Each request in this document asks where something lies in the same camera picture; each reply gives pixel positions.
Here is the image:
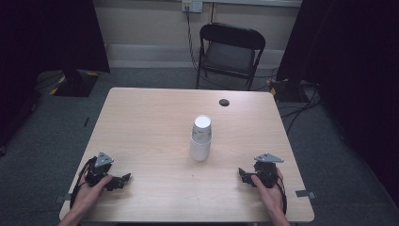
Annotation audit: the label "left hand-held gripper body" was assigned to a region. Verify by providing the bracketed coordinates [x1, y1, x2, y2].
[84, 152, 115, 188]

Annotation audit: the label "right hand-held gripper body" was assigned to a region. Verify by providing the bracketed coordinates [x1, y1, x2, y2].
[250, 153, 285, 189]

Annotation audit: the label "person's right hand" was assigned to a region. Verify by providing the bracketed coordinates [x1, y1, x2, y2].
[250, 169, 285, 218]

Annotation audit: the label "person's left hand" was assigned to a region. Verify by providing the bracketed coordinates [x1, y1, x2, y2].
[72, 173, 114, 216]

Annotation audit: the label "black stand base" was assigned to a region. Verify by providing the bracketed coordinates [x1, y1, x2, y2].
[49, 69, 101, 98]
[268, 77, 304, 104]

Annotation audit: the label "black folding chair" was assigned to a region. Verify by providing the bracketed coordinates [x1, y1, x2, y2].
[195, 22, 267, 91]

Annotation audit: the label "black curtain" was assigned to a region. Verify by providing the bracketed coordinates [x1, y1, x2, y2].
[0, 0, 111, 149]
[276, 0, 399, 208]

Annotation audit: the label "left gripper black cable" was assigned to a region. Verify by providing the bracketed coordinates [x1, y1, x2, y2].
[69, 155, 97, 209]

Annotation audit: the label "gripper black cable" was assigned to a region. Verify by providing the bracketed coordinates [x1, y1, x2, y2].
[69, 155, 97, 209]
[275, 170, 289, 217]

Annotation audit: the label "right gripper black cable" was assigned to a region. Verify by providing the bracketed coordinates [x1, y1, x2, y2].
[275, 170, 289, 217]

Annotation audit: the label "grey metal table bracket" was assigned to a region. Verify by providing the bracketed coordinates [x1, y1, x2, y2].
[54, 193, 72, 204]
[295, 189, 317, 200]

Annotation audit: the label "black floor cables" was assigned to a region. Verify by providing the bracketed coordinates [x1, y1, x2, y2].
[278, 79, 324, 135]

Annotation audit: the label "black wall socket cable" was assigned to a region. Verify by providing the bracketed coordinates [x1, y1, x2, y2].
[185, 8, 201, 73]

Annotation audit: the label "white wall socket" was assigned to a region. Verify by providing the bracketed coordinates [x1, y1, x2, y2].
[181, 0, 203, 14]

